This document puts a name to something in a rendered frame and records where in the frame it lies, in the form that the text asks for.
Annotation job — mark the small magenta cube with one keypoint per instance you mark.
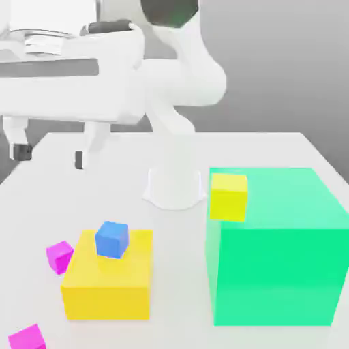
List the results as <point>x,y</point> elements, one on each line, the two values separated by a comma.
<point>27,338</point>
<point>59,257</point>

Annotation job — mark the large green box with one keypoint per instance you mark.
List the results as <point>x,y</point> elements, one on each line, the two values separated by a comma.
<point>278,272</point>

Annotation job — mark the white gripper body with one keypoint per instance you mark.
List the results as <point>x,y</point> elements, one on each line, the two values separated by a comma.
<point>68,95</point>

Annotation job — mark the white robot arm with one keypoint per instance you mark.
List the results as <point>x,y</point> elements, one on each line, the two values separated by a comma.
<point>188,81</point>

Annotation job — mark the small blue cube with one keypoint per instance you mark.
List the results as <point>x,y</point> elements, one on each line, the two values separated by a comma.
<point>111,241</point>

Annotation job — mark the large yellow box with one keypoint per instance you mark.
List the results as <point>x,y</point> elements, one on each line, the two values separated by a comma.
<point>109,294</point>

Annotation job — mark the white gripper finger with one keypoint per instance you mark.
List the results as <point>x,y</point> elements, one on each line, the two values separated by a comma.
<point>95,136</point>
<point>16,131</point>

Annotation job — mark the small yellow cube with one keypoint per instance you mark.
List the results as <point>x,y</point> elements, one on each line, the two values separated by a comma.
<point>228,201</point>

